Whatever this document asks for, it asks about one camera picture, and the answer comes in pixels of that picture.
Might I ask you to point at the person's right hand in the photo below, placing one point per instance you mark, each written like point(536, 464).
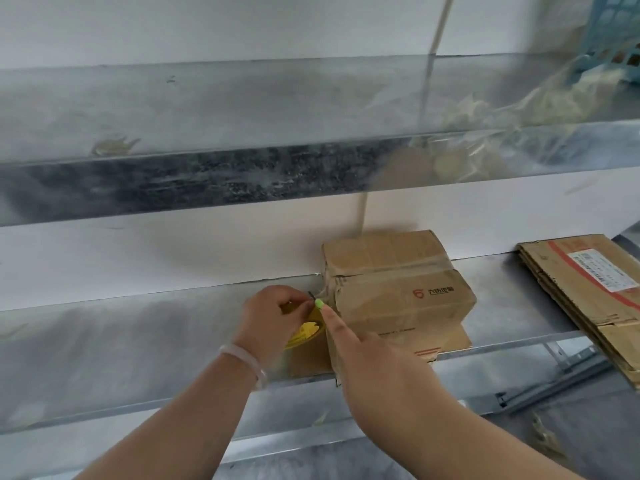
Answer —
point(390, 384)

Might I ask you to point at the person's left hand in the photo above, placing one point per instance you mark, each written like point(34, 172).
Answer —
point(265, 324)

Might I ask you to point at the yellow tape roll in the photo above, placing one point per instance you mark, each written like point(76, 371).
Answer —
point(305, 332)

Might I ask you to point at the large red-printed cardboard box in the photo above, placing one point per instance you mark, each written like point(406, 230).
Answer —
point(390, 254)

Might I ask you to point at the white-labelled cardboard box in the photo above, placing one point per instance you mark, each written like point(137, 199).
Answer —
point(560, 274)

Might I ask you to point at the person's left forearm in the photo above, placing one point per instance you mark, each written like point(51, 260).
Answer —
point(175, 429)

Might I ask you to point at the small crumpled tape scrap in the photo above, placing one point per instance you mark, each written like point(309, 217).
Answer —
point(115, 146)

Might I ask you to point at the pile of clear tape scraps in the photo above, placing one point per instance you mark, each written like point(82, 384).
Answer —
point(550, 104)

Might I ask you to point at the pile of beige paper scraps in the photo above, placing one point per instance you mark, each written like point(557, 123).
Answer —
point(547, 434)

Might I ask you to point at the blue plastic basket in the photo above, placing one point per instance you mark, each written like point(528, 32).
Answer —
point(592, 44)

